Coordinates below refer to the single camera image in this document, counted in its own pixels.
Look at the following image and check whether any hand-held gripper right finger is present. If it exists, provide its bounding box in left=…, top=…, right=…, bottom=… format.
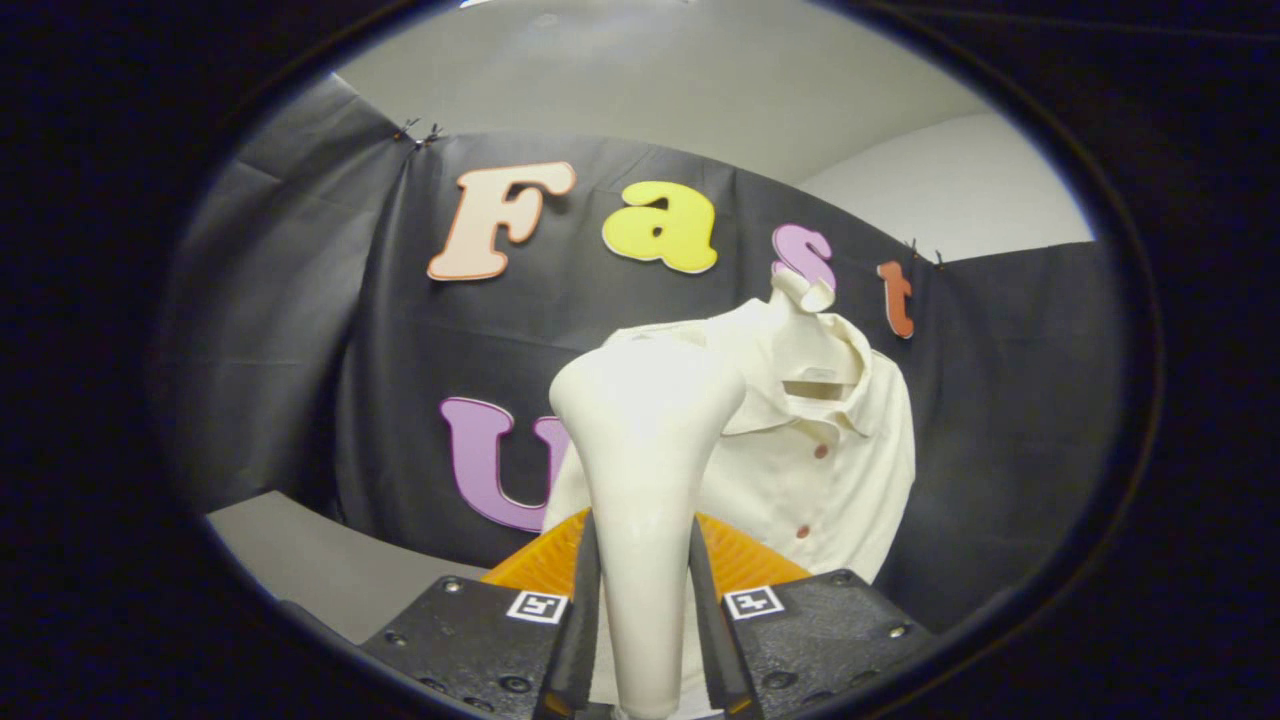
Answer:
left=688, top=510, right=936, bottom=720

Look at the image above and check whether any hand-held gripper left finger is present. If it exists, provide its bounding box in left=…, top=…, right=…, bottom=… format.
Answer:
left=360, top=508, right=601, bottom=720

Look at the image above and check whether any cream button-up shirt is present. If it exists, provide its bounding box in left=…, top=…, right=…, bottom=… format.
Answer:
left=540, top=295, right=917, bottom=591

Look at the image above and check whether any cream garment steamer head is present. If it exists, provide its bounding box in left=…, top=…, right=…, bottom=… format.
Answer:
left=548, top=335, right=749, bottom=720

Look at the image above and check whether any grey drawer cabinet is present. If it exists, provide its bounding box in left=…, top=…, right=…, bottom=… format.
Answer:
left=205, top=490, right=491, bottom=646

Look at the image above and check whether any black backdrop cloth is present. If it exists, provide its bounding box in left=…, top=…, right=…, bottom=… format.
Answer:
left=165, top=72, right=1126, bottom=636

